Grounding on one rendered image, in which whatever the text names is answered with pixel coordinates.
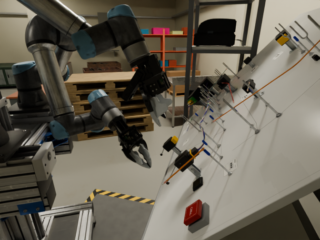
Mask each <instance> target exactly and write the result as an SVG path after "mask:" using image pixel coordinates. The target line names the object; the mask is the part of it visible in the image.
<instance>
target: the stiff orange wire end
mask: <svg viewBox="0 0 320 240"><path fill-rule="evenodd" d="M203 150H204V147H203V149H201V150H200V151H199V152H198V153H197V154H196V155H194V156H193V157H192V158H191V159H190V160H189V161H188V162H186V163H185V164H184V165H183V166H182V167H181V168H180V169H178V170H177V171H176V172H175V173H174V174H173V175H172V176H170V177H169V178H168V179H167V180H166V181H164V183H163V184H165V183H166V182H167V181H168V180H169V179H170V178H172V177H173V176H174V175H175V174H176V173H177V172H178V171H180V170H181V169H182V168H183V167H184V166H185V165H186V164H188V163H189V162H190V161H191V160H192V159H193V158H195V157H196V156H197V155H198V154H199V153H200V152H201V151H203ZM163 184H162V185H163Z"/></svg>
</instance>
